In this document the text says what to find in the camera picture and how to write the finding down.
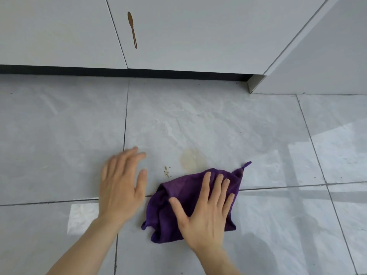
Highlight person's right hand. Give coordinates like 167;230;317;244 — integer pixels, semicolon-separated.
168;172;235;253

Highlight person's left hand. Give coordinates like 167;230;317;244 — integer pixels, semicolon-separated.
99;146;148;224

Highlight purple cleaning cloth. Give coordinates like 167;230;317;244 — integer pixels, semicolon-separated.
141;161;252;244

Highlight person's left forearm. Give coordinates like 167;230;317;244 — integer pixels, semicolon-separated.
45;216;122;275

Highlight person's right forearm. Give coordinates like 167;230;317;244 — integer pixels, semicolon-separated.
194;246;242;275

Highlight black cabinet toe kick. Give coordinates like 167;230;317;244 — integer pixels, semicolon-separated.
0;65;253;82

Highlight narrow white cabinet door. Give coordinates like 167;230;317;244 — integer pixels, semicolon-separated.
0;0;128;70

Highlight wide white cabinet door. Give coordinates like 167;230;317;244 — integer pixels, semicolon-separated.
105;0;331;75

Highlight white cabinet side panel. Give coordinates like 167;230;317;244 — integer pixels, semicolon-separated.
248;0;367;95

